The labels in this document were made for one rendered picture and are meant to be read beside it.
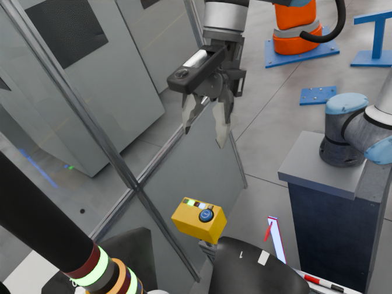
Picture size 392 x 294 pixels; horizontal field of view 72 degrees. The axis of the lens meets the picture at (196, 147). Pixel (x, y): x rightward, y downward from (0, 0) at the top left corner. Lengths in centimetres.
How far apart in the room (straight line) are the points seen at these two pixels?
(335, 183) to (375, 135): 23
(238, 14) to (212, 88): 13
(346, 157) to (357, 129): 17
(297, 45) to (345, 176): 329
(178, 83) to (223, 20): 13
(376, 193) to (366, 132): 25
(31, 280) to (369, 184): 101
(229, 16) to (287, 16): 362
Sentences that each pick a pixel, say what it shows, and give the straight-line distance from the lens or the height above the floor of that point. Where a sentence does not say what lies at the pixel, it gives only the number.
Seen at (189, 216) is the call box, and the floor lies 107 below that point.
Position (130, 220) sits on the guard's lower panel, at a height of 89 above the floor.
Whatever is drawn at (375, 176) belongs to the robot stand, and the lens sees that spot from 110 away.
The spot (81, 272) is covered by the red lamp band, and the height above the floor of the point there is 162.
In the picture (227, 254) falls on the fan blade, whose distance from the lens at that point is 70.
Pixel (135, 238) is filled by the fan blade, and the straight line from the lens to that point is 54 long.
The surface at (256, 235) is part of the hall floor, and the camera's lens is 213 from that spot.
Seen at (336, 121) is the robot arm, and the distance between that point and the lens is 95.
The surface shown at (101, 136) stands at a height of 130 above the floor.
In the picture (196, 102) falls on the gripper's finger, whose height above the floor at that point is 155.
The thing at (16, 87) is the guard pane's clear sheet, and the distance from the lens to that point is 100.
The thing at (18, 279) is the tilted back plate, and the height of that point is 135.
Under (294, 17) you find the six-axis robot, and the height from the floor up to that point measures 52.
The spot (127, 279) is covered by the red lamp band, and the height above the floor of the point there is 157.
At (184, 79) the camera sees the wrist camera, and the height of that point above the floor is 163.
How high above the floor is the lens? 181
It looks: 37 degrees down
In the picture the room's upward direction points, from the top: 23 degrees counter-clockwise
